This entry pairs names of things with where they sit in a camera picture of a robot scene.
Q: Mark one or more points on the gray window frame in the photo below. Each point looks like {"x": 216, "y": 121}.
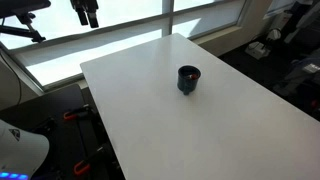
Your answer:
{"x": 170, "y": 16}

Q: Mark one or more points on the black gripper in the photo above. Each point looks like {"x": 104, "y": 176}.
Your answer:
{"x": 83, "y": 4}

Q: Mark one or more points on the white floor device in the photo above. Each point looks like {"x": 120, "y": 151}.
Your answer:
{"x": 256, "y": 50}

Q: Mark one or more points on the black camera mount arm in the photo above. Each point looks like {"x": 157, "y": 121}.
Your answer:
{"x": 16, "y": 30}

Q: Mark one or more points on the dark green mug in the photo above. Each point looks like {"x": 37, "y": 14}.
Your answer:
{"x": 186, "y": 84}

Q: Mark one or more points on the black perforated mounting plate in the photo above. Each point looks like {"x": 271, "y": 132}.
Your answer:
{"x": 71, "y": 143}

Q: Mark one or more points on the black robot stand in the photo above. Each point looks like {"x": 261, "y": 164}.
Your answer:
{"x": 43, "y": 103}

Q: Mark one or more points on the white marker red cap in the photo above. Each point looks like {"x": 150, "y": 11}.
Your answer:
{"x": 192, "y": 76}

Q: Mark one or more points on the gray blue equipment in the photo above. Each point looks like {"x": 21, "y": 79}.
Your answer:
{"x": 308, "y": 68}

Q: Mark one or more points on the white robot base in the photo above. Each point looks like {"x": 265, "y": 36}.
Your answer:
{"x": 20, "y": 153}

